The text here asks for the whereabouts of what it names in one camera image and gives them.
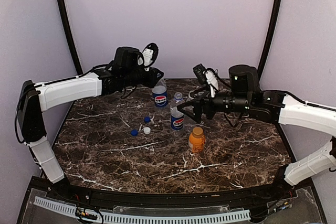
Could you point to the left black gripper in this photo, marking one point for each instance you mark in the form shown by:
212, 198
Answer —
153, 80

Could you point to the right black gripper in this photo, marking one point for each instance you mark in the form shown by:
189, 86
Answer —
199, 101

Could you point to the blue label water bottle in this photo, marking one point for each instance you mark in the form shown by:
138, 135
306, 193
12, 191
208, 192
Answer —
159, 93

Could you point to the orange juice bottle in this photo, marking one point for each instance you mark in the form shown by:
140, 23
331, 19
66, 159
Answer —
196, 140

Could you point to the white bottle cap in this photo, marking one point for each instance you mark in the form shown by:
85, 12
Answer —
146, 130

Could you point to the clear plastic bottle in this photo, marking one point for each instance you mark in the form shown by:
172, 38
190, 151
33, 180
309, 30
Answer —
192, 95

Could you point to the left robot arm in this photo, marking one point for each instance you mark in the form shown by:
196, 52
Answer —
129, 68

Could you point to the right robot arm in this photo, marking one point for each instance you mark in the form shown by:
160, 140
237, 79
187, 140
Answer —
271, 106

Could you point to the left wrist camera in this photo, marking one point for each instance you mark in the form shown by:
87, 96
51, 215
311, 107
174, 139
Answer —
149, 56

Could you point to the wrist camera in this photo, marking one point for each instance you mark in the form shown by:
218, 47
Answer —
207, 77
149, 56

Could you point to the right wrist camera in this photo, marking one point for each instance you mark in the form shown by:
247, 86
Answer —
207, 77

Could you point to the white slotted cable duct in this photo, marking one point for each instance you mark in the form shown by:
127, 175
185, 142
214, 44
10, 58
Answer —
126, 215

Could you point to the left black frame post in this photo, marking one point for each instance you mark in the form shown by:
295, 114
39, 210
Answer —
68, 34

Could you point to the black frame post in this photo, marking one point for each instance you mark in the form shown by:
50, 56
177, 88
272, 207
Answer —
269, 37
68, 34

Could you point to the black front rail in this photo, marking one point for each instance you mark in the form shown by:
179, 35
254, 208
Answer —
250, 197

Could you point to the right black frame post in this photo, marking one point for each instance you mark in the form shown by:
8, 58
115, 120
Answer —
269, 37

